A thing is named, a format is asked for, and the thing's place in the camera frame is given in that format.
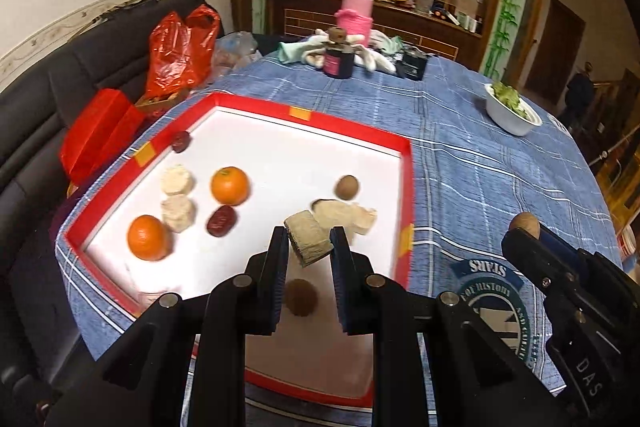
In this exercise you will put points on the brown wooden door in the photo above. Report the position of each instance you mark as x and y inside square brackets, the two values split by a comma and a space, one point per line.
[552, 47]

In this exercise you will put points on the bottle with pink knit sleeve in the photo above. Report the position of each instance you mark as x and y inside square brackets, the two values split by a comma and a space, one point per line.
[355, 19]

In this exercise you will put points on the red plastic bag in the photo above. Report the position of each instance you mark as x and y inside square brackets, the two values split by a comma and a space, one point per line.
[180, 52]

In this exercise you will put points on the orange mandarin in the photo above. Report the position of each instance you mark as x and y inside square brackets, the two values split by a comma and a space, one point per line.
[229, 186]
[148, 237]

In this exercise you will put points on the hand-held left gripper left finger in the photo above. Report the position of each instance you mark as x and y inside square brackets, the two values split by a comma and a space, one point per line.
[277, 287]

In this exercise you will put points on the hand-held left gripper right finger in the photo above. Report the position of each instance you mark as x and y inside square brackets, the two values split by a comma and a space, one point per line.
[342, 287]

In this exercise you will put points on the small peeled sugarcane piece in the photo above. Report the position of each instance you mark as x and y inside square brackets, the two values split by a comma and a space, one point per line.
[307, 239]

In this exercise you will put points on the red box with white inside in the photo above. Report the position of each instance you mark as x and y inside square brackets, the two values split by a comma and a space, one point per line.
[280, 147]

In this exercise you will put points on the large round sugarcane piece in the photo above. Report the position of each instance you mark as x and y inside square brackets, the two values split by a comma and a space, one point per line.
[340, 213]

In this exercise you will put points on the brown longan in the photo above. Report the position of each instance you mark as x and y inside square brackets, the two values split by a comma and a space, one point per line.
[346, 187]
[301, 298]
[525, 223]

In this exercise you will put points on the white bowl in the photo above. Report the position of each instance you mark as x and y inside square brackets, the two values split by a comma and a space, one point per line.
[510, 122]

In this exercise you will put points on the pale green glove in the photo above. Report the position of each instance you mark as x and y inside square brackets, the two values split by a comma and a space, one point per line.
[295, 52]

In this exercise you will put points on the black sofa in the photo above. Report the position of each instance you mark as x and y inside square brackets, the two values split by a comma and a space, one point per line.
[45, 107]

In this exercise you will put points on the green leafy vegetables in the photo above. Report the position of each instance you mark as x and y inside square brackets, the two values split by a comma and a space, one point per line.
[510, 98]

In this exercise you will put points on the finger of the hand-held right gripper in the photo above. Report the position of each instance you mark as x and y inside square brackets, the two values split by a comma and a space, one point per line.
[565, 242]
[540, 264]

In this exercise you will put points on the white cotton glove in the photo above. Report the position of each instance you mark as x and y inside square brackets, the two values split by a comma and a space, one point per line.
[375, 57]

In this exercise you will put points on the clear plastic bag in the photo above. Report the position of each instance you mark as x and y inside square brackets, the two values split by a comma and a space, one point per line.
[235, 54]

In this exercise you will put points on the dark bottle with cork stopper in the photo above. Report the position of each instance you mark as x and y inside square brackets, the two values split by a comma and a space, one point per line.
[339, 59]

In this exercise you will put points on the dark hanging jacket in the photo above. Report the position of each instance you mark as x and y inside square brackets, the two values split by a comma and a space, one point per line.
[580, 92]

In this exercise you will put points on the wooden counter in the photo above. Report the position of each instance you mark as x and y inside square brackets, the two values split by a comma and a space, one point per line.
[310, 14]

